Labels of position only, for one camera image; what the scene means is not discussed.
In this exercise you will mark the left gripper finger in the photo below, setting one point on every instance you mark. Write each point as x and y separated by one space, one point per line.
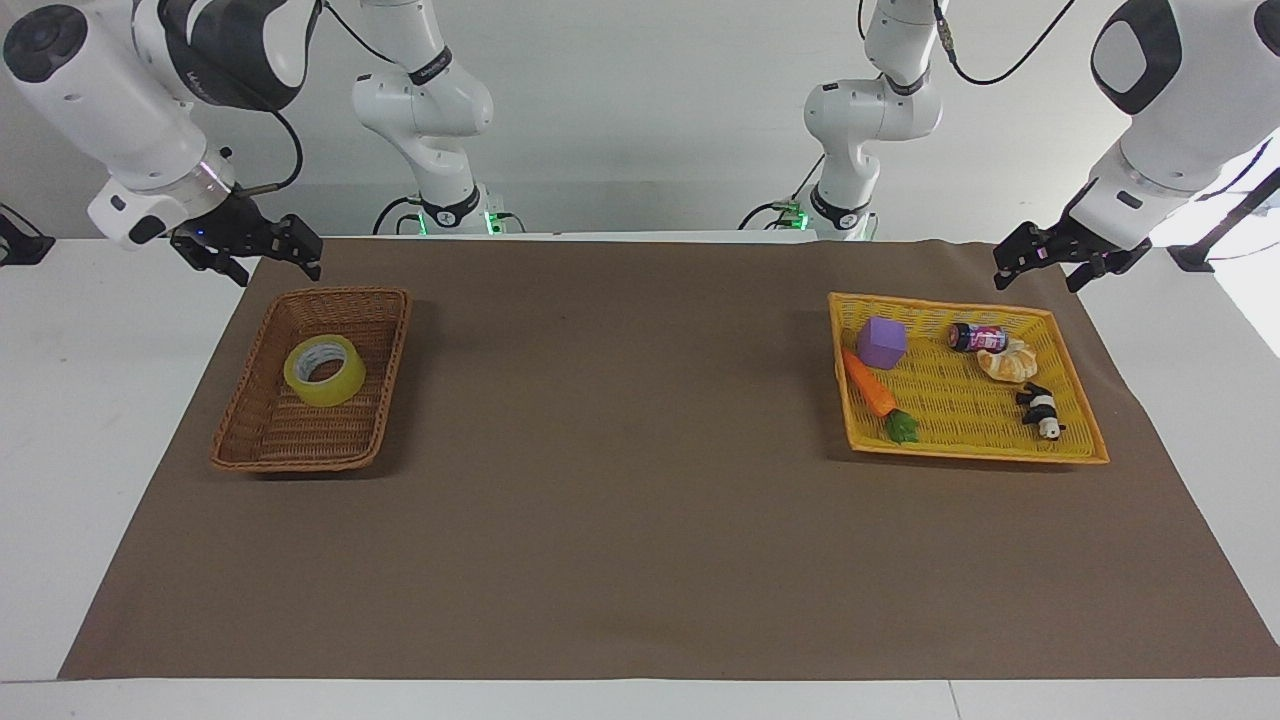
1105 267
1020 255

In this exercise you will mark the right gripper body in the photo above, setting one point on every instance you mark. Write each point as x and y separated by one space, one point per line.
222 230

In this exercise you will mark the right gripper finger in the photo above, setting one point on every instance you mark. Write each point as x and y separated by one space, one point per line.
230 268
303 243

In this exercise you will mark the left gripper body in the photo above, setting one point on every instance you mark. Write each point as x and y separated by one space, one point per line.
1078 240

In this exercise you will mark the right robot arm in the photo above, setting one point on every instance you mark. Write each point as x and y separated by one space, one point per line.
120 110

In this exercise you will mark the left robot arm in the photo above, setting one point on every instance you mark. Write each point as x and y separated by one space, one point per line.
1170 110

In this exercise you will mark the yellow tape roll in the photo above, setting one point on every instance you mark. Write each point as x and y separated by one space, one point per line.
350 385

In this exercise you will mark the yellow plastic basket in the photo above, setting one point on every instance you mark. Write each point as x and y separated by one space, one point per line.
960 410

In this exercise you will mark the brown wicker basket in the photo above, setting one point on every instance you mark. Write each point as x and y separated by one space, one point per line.
310 430

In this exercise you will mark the small dark jar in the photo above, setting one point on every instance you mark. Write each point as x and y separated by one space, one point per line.
975 337

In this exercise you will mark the toy croissant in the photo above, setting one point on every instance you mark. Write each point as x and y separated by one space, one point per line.
1010 362

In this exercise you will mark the black stand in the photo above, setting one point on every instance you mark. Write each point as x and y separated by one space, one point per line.
25 245
1225 225

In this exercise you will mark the toy panda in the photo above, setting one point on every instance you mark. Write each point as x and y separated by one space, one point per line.
1042 410

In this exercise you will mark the purple cube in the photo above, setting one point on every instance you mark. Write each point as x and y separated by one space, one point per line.
881 343

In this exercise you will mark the toy carrot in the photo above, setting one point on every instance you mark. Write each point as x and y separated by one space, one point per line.
868 388

